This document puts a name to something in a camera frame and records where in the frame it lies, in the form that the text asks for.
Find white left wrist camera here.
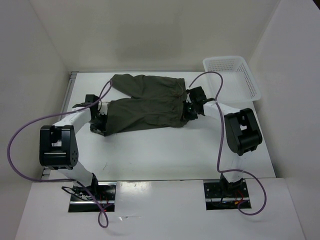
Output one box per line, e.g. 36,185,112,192
98,102,108,115

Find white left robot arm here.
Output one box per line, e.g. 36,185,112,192
39,94,108,200

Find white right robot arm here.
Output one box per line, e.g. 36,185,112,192
182,86,263,197

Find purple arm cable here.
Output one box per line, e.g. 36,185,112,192
187,71,268,216
6,79,115,229

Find olive green shorts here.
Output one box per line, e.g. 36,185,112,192
104,74,187,136

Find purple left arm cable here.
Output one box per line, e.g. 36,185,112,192
6,79,115,229

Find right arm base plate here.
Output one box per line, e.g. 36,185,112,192
203,180,252,211

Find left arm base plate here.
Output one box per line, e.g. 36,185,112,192
61,182,116,213

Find white plastic basket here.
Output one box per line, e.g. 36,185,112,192
202,56,262,104

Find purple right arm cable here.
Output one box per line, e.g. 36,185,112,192
187,71,268,216

